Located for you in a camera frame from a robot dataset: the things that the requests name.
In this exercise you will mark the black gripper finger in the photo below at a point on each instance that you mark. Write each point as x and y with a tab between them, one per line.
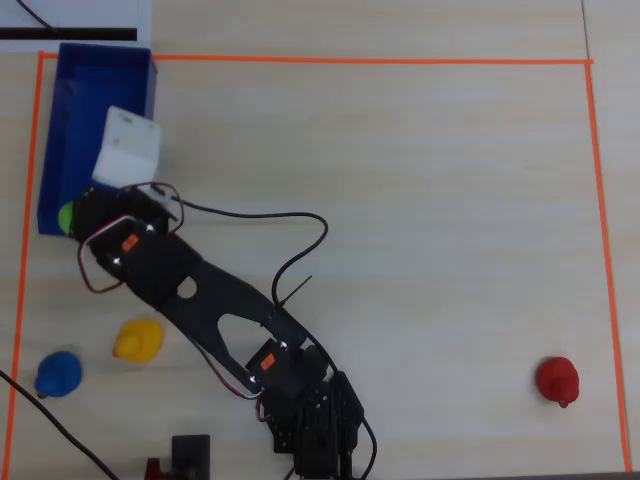
82	217

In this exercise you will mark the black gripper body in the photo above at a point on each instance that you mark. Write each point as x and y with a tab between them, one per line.
91	209

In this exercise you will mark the green rubber duck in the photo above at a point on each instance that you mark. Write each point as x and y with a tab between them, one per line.
65	217

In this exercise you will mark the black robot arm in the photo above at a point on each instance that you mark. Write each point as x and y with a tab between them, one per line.
225	295

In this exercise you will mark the blue plastic box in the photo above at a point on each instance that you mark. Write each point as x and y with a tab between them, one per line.
75	125

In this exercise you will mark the yellow rubber duck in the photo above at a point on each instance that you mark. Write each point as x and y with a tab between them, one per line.
140	342

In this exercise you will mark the blue rubber duck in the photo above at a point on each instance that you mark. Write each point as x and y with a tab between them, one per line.
59	375

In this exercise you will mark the red rubber duck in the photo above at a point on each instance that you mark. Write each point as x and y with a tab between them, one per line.
557	377

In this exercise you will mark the black strip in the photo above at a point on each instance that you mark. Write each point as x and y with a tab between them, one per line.
90	34

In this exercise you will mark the black zip tie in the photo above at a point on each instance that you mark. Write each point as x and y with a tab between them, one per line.
295	290

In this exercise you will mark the white paper sheet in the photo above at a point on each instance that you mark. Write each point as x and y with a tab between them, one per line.
75	12

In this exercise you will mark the black clamp block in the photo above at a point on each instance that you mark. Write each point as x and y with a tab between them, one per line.
190	452

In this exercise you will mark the orange tape border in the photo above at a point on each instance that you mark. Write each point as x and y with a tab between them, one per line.
350	60

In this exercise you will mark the white camera box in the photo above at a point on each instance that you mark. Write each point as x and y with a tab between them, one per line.
127	150

